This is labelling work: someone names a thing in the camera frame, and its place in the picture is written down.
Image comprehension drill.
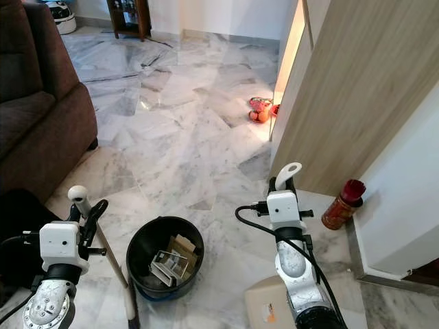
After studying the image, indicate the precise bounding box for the broom with wooden stick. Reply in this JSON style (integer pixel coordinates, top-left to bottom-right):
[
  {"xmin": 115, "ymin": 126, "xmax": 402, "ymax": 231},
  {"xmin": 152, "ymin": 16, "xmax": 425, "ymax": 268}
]
[{"xmin": 69, "ymin": 186, "xmax": 139, "ymax": 329}]

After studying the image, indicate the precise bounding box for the black round bucket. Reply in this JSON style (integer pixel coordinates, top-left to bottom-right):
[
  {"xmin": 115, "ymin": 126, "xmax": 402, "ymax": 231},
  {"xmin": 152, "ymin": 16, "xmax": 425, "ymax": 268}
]
[{"xmin": 126, "ymin": 216, "xmax": 205, "ymax": 302}]

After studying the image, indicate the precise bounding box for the orange jar with red cap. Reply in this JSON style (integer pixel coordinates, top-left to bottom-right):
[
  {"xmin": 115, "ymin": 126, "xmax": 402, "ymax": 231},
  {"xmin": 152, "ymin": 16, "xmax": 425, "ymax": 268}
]
[{"xmin": 322, "ymin": 179, "xmax": 368, "ymax": 231}]

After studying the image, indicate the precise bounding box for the black fabric bag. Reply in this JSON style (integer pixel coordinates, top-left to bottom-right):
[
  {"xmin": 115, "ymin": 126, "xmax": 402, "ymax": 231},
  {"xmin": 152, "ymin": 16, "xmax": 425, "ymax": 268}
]
[{"xmin": 0, "ymin": 188, "xmax": 56, "ymax": 289}]

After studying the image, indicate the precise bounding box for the clear plastic package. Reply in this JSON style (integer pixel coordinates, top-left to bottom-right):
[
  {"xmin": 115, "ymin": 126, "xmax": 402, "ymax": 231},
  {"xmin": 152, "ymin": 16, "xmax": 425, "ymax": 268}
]
[{"xmin": 150, "ymin": 250, "xmax": 189, "ymax": 287}]

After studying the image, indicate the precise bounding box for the red bag of oranges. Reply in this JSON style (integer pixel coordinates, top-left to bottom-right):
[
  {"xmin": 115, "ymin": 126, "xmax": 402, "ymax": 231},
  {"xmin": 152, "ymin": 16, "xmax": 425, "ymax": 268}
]
[{"xmin": 249, "ymin": 96, "xmax": 280, "ymax": 124}]

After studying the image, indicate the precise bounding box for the brown cardboard piece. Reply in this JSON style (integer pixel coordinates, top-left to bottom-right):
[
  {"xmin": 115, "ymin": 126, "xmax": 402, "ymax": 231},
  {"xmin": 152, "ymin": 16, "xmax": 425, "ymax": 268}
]
[{"xmin": 168, "ymin": 234, "xmax": 198, "ymax": 271}]

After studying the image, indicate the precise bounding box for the dark brown sofa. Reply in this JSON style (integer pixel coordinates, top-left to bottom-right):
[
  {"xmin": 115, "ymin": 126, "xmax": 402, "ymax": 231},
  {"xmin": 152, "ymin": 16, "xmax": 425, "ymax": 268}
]
[{"xmin": 0, "ymin": 0, "xmax": 99, "ymax": 199}]

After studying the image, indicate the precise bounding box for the white cabinet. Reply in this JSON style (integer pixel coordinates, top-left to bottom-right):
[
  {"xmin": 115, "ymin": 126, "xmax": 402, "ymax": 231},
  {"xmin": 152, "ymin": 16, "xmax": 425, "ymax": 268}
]
[{"xmin": 353, "ymin": 81, "xmax": 439, "ymax": 278}]

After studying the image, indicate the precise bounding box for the light wooden cabinet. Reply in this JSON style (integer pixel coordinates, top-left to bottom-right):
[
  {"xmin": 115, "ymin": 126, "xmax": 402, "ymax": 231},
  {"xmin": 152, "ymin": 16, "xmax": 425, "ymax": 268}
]
[{"xmin": 268, "ymin": 0, "xmax": 439, "ymax": 197}]

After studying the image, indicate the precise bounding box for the white round cooker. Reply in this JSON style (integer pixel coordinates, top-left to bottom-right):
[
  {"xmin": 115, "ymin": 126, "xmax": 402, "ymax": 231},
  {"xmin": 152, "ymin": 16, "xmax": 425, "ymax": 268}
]
[{"xmin": 41, "ymin": 0, "xmax": 78, "ymax": 35}]

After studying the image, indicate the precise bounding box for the dark wooden shelf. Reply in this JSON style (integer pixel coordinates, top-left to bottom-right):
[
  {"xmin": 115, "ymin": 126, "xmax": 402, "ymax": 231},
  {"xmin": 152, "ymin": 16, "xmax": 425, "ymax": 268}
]
[{"xmin": 107, "ymin": 0, "xmax": 152, "ymax": 42}]

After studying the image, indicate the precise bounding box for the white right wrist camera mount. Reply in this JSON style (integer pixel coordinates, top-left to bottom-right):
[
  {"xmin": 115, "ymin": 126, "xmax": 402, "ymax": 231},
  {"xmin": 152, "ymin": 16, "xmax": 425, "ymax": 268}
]
[{"xmin": 266, "ymin": 190, "xmax": 307, "ymax": 231}]

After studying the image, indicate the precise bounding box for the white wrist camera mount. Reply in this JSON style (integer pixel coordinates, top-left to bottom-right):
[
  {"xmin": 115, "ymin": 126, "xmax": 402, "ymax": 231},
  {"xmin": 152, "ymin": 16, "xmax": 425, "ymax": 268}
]
[
  {"xmin": 39, "ymin": 221, "xmax": 91, "ymax": 276},
  {"xmin": 266, "ymin": 190, "xmax": 307, "ymax": 231}
]

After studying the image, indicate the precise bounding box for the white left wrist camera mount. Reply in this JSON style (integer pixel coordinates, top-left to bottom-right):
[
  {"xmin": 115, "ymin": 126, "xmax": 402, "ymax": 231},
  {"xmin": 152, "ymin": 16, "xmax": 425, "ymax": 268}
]
[{"xmin": 39, "ymin": 221, "xmax": 91, "ymax": 276}]

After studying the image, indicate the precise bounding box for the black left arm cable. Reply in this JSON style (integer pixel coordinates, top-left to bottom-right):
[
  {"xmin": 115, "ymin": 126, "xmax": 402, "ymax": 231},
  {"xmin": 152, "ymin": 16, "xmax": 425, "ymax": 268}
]
[{"xmin": 0, "ymin": 235, "xmax": 42, "ymax": 324}]

